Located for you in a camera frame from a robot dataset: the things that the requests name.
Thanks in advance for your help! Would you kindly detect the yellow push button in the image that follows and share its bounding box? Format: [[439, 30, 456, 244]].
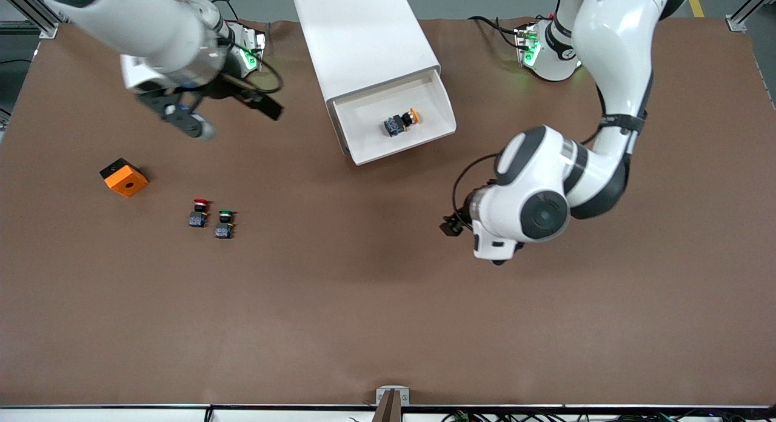
[[383, 107, 421, 138]]

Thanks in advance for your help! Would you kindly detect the red push button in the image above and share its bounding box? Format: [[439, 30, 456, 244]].
[[188, 198, 212, 229]]

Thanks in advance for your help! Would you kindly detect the green push button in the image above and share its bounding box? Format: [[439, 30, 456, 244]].
[[213, 209, 238, 239]]

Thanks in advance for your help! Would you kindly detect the orange box with hole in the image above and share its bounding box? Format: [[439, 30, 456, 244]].
[[99, 158, 149, 199]]

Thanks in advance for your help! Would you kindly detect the aluminium frame profile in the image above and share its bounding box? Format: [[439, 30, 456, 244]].
[[725, 0, 776, 32], [0, 0, 62, 39]]

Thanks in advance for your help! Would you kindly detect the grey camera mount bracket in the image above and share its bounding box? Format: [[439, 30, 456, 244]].
[[372, 386, 411, 422]]

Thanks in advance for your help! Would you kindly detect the black cable bundle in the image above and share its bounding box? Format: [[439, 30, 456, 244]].
[[441, 410, 776, 422]]

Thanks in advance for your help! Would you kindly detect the black arm base cable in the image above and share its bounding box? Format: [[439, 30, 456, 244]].
[[469, 15, 526, 50]]

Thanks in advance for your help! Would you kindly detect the white table edge rail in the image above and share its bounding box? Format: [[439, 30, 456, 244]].
[[0, 405, 776, 422]]

